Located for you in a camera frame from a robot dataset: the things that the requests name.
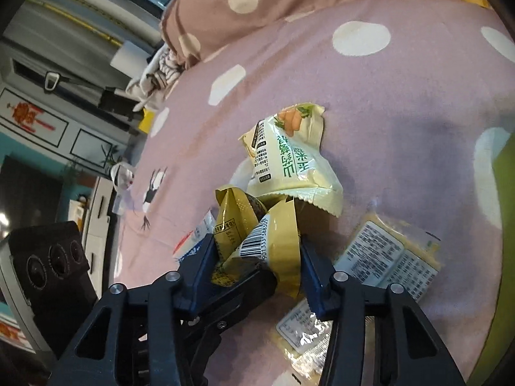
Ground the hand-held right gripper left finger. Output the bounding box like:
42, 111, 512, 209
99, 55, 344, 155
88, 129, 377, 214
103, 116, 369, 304
48, 235, 219, 386

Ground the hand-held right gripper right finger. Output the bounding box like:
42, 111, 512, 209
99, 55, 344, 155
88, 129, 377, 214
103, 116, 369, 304
300, 245, 467, 386

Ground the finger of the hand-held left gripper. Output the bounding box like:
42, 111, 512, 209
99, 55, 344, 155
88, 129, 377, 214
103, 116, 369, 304
177, 269, 278, 386

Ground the red snack packet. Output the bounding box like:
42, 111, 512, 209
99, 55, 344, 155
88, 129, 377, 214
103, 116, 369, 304
172, 208, 217, 264

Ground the gold triangular snack packet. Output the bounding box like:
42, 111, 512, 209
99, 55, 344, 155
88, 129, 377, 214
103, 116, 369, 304
220, 198, 307, 300
212, 186, 267, 290

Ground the cream cracker sandwich pack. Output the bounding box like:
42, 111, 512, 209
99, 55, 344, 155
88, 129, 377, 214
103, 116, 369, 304
276, 213, 442, 372

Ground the cream green snack packet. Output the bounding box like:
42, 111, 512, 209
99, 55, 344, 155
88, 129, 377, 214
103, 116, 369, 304
240, 103, 344, 216

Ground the white cabinet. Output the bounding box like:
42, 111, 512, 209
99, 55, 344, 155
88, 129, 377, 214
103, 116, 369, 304
85, 177, 118, 243

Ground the dark television screen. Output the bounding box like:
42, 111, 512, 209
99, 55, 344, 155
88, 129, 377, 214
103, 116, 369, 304
0, 156, 63, 228

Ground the white plastic bag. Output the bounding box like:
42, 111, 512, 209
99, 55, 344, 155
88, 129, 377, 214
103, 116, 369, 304
110, 162, 136, 192

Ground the green potted plant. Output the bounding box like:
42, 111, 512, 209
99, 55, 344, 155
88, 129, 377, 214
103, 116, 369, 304
64, 144, 123, 178

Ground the yellow packet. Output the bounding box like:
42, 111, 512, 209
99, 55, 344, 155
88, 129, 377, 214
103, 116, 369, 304
138, 108, 157, 136

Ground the black stand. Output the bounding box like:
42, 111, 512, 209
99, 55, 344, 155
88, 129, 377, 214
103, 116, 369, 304
98, 86, 145, 124

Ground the green paper box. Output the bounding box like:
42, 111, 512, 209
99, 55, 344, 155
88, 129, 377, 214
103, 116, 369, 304
490, 126, 515, 330

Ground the striped white cloth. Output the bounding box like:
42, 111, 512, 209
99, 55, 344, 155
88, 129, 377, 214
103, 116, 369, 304
126, 46, 191, 110

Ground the pink dotted blanket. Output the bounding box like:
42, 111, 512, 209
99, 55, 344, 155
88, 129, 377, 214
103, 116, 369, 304
102, 0, 515, 386

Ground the white paper roll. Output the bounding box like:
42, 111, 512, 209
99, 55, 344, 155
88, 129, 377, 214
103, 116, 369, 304
110, 40, 149, 78

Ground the red wall decoration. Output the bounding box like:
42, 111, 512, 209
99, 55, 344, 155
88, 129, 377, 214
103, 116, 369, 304
5, 102, 56, 132

